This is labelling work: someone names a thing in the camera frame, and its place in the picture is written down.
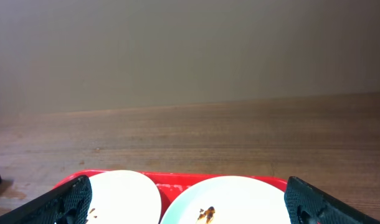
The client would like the white plate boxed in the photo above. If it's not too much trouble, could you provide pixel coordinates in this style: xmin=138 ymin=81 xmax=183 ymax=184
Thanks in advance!
xmin=87 ymin=170 xmax=161 ymax=224
xmin=161 ymin=176 xmax=290 ymax=224

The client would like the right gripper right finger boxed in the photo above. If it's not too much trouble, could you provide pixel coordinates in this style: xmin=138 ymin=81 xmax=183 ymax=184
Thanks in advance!
xmin=284 ymin=176 xmax=380 ymax=224

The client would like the red plastic tray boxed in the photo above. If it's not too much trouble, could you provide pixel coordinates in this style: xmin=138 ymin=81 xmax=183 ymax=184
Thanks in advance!
xmin=58 ymin=170 xmax=287 ymax=223

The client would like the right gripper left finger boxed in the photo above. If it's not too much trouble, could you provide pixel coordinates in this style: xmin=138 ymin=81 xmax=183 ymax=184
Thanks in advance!
xmin=0 ymin=175 xmax=92 ymax=224

